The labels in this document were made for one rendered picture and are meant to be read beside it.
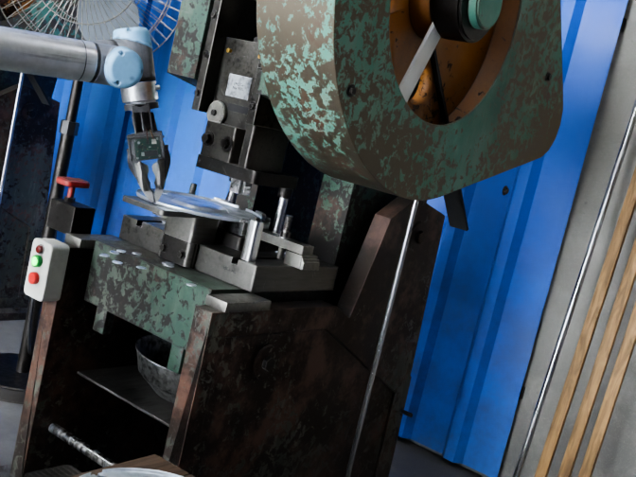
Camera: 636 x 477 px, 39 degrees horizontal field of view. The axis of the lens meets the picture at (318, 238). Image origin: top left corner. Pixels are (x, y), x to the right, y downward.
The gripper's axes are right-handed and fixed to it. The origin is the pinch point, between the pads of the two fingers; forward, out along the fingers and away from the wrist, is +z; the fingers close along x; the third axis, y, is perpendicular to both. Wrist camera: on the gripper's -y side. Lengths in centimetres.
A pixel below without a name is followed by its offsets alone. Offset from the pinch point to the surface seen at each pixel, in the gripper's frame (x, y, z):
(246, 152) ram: 21.3, -7.1, -6.4
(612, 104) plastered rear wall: 139, -68, -3
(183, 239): 4.8, -3.8, 11.0
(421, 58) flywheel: 56, 19, -23
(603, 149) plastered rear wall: 135, -67, 10
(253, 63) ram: 25.2, -9.9, -25.8
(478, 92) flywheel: 75, -4, -14
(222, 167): 15.8, -13.0, -3.0
